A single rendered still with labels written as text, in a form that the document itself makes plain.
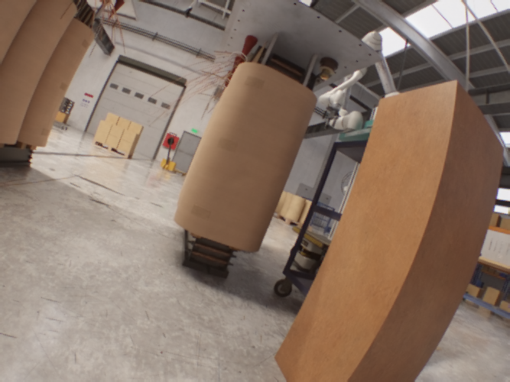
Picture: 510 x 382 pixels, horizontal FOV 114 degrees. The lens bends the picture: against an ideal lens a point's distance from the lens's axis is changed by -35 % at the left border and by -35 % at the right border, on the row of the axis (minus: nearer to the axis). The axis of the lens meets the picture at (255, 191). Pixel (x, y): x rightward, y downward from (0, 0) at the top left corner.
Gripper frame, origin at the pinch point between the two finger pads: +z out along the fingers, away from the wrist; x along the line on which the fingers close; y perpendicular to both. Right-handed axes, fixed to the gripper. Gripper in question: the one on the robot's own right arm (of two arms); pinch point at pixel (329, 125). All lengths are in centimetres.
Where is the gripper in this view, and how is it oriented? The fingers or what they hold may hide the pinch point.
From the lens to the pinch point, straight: 242.5
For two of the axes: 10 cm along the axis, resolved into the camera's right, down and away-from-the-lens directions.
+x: -2.1, -0.9, 9.7
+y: 9.0, 3.6, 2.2
